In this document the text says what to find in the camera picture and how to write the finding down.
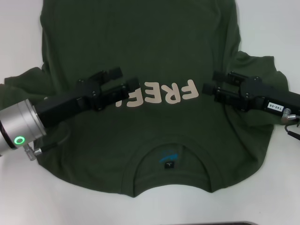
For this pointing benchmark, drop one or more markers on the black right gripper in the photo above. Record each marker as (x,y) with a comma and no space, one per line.
(257,96)

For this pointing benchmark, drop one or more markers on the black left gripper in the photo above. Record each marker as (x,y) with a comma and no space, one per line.
(65,103)

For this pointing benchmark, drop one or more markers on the dark green FREE t-shirt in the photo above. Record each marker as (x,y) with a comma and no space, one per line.
(140,47)

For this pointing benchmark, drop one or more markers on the dark rounded base edge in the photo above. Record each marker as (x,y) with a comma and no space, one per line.
(236,223)

